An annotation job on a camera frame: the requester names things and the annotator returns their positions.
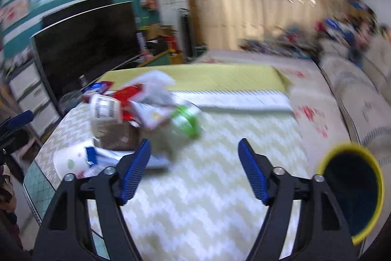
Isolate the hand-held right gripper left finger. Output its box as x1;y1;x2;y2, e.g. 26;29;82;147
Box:
32;139;152;261

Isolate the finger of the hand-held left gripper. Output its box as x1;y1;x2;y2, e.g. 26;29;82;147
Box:
0;110;34;135

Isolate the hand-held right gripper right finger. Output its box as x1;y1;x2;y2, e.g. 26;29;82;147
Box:
238;138;358;261

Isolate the blue and white wrapper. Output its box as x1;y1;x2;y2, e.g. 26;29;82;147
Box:
84;146;169;173

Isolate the brown round plastic lid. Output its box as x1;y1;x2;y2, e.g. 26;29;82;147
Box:
93;121;141;152

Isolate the white printed paper cup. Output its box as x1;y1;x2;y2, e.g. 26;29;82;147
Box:
53;146;96;180

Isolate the white cup with printed label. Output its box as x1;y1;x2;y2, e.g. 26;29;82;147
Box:
89;94;123;127

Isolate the red and white wrapper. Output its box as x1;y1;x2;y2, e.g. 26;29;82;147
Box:
111;83;149;123

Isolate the black bin with yellow rim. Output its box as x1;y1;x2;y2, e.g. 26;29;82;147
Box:
315;142;385;246

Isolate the white drawer cabinet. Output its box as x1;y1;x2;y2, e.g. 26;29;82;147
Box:
8;58;62;141

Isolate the zigzag patterned tablecloth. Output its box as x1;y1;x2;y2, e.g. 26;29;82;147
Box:
23;90;309;261

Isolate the white gridded cloth strip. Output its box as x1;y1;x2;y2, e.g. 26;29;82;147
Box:
169;89;294;115

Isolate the blue and red snack packet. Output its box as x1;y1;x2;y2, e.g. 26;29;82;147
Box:
82;80;116;95

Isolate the floral floor mat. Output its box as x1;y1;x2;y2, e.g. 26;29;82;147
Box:
195;48;358;153

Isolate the black flat television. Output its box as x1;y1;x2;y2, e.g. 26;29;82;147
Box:
31;1;145;103

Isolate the yellow green table mat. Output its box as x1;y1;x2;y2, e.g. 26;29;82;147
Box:
101;64;292;96

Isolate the beige fabric sofa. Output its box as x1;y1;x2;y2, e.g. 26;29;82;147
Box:
318;32;391;165

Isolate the floor clutter of books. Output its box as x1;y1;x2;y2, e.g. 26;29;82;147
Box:
238;22;322;60

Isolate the heap of plush toys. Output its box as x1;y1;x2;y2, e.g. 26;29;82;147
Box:
315;0;391;66

